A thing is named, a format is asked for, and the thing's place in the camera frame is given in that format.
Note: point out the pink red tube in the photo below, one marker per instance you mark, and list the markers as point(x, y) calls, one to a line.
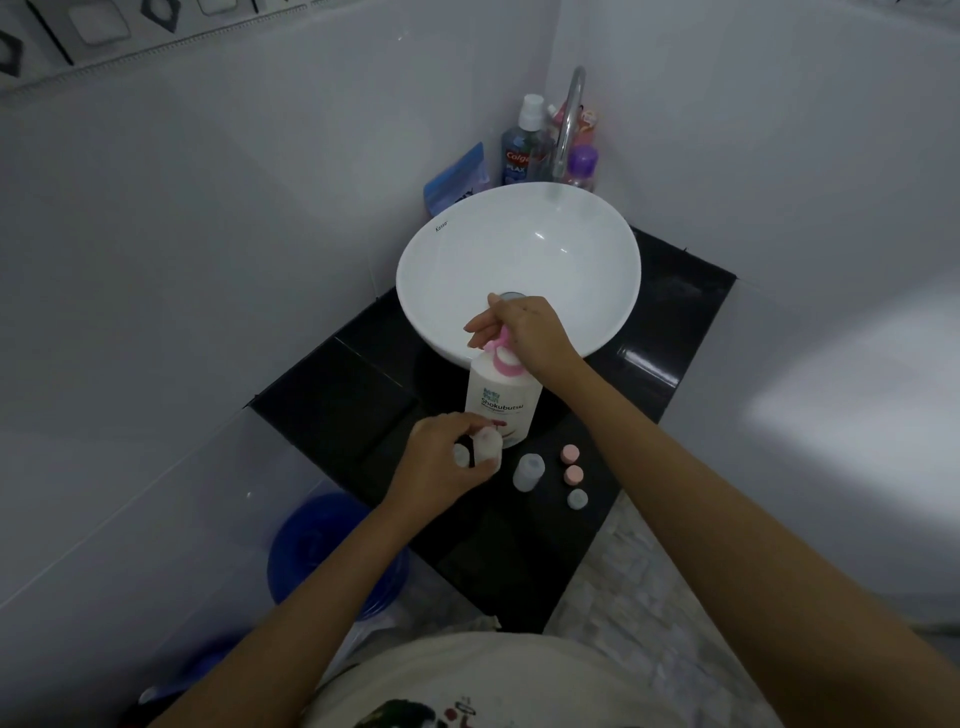
point(589, 124)

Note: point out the person's left forearm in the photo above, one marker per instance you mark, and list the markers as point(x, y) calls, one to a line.
point(300, 622)

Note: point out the person's left hand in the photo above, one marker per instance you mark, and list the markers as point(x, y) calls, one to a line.
point(431, 469)

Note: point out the metal sink drain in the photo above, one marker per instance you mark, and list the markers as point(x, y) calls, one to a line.
point(511, 295)

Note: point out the person's white printed shirt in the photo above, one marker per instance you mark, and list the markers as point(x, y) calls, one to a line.
point(525, 675)

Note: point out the blue pouch packet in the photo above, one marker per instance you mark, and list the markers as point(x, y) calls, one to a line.
point(454, 184)

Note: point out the pink cap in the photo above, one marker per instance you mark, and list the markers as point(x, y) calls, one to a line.
point(574, 475)
point(570, 454)

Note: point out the purple capped bottle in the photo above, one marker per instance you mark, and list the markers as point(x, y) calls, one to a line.
point(582, 159)

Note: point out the white ceramic sink basin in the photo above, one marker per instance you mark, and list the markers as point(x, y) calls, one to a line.
point(525, 240)

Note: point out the blue mouthwash bottle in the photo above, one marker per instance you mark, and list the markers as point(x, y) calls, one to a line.
point(516, 169)

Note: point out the white cap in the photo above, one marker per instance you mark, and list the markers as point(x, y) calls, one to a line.
point(577, 499)

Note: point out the white hand sanitizer pump bottle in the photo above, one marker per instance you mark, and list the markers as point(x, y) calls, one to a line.
point(506, 397)

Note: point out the blue plastic bucket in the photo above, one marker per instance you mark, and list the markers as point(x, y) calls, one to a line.
point(307, 540)

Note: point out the person's right forearm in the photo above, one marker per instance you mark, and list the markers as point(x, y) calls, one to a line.
point(735, 555)

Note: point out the small translucent bottle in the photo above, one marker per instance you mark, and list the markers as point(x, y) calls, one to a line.
point(528, 473)
point(489, 444)
point(460, 455)

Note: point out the person's right hand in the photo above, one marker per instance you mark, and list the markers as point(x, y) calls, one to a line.
point(540, 337)

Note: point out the chrome faucet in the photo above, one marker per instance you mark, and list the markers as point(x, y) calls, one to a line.
point(571, 105)

